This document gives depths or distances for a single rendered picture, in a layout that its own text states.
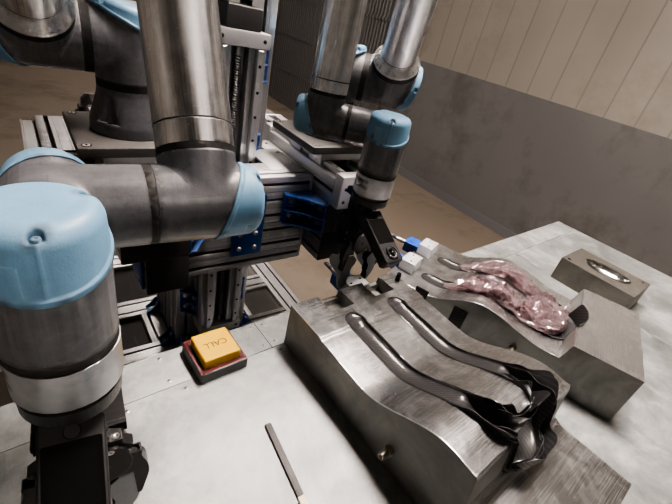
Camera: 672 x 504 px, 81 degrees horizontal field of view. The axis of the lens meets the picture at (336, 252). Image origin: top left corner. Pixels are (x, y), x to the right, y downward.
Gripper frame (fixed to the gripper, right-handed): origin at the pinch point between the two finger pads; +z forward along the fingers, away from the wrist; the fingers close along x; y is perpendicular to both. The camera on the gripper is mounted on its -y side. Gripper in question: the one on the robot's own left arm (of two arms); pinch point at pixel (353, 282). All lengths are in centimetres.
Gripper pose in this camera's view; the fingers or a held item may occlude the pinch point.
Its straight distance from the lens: 85.8
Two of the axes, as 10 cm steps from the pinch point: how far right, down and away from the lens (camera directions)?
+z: -2.1, 8.3, 5.1
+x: -8.1, 1.5, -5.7
